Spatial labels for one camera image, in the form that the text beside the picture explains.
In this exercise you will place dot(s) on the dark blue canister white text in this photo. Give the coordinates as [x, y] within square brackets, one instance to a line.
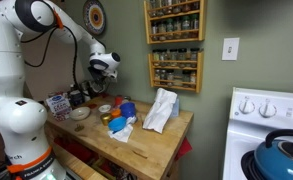
[76, 99]

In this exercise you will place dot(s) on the pale blue box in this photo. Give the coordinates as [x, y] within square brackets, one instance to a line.
[175, 106]

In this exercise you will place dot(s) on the orange plastic cup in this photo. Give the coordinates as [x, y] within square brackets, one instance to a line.
[116, 113]

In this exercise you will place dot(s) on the small grey lid jar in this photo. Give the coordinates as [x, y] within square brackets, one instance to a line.
[127, 98]

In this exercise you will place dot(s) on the blue plastic cup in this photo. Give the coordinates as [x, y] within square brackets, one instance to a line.
[128, 110]

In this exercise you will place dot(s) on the white electric stove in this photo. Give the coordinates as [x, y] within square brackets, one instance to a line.
[252, 133]

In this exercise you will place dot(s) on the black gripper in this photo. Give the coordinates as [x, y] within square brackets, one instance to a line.
[96, 74]

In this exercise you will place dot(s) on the small red container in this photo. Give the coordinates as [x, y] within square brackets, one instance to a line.
[119, 101]

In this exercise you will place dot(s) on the wooden wall spice rack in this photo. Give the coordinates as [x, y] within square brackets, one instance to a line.
[199, 71]
[201, 20]

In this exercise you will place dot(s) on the red cloth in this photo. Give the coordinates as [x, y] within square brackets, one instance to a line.
[184, 148]

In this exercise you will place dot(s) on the small white plate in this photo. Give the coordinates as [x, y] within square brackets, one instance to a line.
[104, 108]

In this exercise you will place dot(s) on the gold metal hook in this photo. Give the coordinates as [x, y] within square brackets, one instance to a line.
[79, 127]

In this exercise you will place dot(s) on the white paper napkin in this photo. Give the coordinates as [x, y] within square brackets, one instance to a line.
[123, 135]

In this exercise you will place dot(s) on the grey white ceramic bowl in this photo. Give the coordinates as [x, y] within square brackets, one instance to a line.
[80, 113]

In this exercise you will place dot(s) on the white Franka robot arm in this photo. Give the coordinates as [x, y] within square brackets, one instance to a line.
[12, 116]

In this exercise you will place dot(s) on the blue bowl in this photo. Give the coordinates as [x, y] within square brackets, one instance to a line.
[117, 124]

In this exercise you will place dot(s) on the pink red plastic lid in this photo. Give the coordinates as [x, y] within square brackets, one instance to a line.
[92, 106]

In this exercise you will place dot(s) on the decorative patterned wall plate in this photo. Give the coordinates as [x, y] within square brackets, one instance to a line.
[94, 16]

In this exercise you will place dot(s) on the printed snack bag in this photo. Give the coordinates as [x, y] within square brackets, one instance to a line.
[58, 107]

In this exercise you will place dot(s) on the yellow gold cup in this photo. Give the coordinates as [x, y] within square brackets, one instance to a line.
[106, 119]

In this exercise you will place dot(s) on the white light switch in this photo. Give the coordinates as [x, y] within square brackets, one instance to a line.
[230, 49]

